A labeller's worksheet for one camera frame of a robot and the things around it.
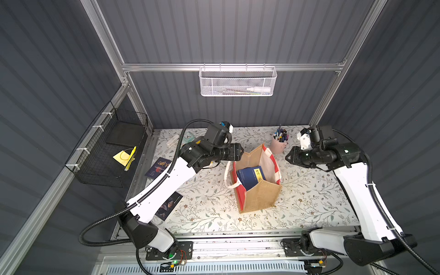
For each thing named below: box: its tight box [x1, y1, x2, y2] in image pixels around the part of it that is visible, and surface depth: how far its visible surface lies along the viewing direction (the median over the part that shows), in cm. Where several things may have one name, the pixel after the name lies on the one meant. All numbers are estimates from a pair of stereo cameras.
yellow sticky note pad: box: [112, 150, 136, 167], surface depth 75 cm
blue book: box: [236, 165, 266, 191], surface depth 93 cm
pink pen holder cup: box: [269, 123, 290, 155], surface depth 101 cm
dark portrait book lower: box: [154, 191, 184, 222], surface depth 86 cm
